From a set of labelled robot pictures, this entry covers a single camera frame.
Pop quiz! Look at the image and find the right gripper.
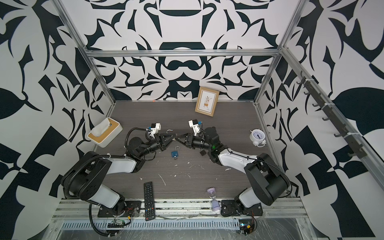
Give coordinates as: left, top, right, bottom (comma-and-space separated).
176, 134, 214, 153

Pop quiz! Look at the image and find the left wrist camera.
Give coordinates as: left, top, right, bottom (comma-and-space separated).
148, 123, 162, 138

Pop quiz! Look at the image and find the blue padlock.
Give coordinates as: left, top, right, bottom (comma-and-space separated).
171, 146, 181, 160

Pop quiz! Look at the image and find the wooden picture frame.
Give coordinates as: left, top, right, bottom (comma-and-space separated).
195, 87, 220, 117

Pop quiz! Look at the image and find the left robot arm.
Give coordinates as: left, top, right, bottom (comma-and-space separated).
61, 133, 176, 217

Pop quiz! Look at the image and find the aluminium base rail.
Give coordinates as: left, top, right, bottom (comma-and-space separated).
52, 198, 308, 220

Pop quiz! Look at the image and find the white alarm clock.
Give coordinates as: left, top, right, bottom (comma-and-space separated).
250, 129, 266, 148

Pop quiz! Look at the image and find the brass padlock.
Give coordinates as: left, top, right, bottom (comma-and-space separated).
166, 129, 178, 141

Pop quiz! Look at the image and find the right circuit board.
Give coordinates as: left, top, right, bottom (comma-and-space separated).
240, 221, 258, 236

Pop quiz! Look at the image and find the wall hook rail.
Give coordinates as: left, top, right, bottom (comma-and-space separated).
298, 77, 368, 159

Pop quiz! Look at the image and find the black remote control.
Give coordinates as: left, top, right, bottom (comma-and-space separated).
144, 182, 156, 221

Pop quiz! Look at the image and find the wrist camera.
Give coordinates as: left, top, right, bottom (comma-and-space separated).
148, 123, 162, 138
189, 119, 202, 136

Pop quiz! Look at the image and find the purple hourglass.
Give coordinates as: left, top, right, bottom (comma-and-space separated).
207, 187, 221, 214

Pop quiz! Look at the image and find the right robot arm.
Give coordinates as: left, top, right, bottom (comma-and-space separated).
175, 127, 291, 217

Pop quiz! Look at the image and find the white cable duct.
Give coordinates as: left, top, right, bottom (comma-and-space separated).
61, 219, 240, 231

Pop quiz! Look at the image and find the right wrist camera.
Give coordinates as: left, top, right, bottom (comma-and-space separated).
189, 119, 202, 136

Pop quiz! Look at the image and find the left circuit board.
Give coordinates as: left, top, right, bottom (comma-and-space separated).
107, 217, 132, 229

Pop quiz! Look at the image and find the circuit board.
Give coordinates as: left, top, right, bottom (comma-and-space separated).
107, 217, 132, 229
240, 221, 258, 236

